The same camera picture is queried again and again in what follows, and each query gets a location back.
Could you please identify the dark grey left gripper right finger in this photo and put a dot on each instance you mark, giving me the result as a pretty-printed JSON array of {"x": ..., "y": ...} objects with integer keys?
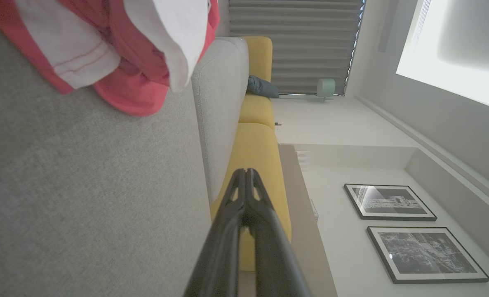
[{"x": 273, "y": 255}]

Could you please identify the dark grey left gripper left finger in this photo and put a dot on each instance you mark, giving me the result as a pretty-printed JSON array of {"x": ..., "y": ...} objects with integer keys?
[{"x": 219, "y": 251}]

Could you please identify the red Bulls 23 jersey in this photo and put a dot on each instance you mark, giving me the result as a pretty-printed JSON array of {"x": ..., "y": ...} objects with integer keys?
[{"x": 174, "y": 37}]

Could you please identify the beige wooden ledge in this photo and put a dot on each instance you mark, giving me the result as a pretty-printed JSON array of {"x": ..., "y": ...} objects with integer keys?
[{"x": 306, "y": 239}]

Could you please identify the large yellow sofa cushion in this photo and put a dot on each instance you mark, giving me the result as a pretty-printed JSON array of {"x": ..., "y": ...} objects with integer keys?
[{"x": 259, "y": 165}]

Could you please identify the small black framed picture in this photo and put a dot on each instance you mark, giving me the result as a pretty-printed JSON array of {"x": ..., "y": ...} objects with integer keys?
[{"x": 389, "y": 202}]

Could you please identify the grey sofa cushion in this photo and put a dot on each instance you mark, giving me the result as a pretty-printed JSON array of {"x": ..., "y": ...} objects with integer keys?
[{"x": 222, "y": 115}]

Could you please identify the small yellow sofa cushion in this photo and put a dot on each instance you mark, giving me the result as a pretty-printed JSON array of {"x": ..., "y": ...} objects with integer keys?
[{"x": 256, "y": 110}]

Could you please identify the grey fabric sofa seat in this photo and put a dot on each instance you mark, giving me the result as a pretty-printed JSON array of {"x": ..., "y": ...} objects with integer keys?
[{"x": 83, "y": 194}]

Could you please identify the large black framed picture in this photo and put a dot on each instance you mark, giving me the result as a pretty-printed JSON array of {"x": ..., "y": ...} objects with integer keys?
[{"x": 428, "y": 253}]

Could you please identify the teal throw pillow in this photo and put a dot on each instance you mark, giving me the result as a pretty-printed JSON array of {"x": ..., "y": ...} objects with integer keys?
[{"x": 262, "y": 87}]

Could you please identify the mint green lamp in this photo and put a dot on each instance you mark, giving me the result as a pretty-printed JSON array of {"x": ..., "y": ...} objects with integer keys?
[{"x": 326, "y": 88}]

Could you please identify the yellow sofa backrest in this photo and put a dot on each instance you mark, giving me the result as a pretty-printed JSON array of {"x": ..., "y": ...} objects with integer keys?
[{"x": 259, "y": 57}]

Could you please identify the grey pleated window blind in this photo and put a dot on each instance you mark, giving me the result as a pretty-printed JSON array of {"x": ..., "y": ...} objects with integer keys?
[{"x": 302, "y": 45}]

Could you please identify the red shorts with white band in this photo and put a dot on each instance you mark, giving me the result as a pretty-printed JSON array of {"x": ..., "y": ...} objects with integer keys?
[{"x": 63, "y": 45}]

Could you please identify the bright recessed light panel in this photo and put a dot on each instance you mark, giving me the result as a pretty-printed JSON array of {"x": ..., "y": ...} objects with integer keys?
[{"x": 454, "y": 49}]

